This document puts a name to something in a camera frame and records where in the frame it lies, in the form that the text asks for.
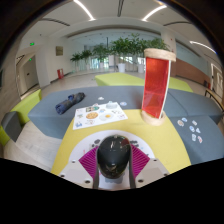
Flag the red panel wooden stand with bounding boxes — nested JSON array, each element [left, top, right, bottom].
[[140, 47, 177, 127]]

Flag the ceiling light strips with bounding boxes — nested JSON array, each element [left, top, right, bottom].
[[72, 0, 218, 54]]

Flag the red fire extinguisher box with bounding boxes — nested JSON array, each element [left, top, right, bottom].
[[56, 68, 65, 80]]

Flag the framed wall plaque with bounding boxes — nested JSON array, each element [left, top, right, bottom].
[[55, 45, 64, 57]]

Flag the row of potted plants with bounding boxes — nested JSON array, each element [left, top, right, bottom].
[[69, 33, 171, 74]]

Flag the small clear plastic lid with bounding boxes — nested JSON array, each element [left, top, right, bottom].
[[105, 100, 119, 110]]

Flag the folded dark blue umbrella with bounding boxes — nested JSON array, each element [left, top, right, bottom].
[[54, 92, 86, 116]]

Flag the black computer mouse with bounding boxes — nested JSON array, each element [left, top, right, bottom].
[[96, 134, 132, 180]]

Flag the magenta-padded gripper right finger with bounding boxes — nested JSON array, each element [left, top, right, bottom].
[[127, 144, 171, 190]]

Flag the group of small stickers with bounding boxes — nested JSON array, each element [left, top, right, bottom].
[[176, 116, 204, 145]]

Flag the rectangular white printed mouse pad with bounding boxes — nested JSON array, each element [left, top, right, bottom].
[[72, 102, 129, 131]]

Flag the lime green bench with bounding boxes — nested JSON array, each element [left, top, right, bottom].
[[94, 72, 194, 94], [0, 88, 43, 147]]

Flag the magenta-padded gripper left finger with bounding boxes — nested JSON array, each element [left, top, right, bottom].
[[58, 146, 101, 191]]

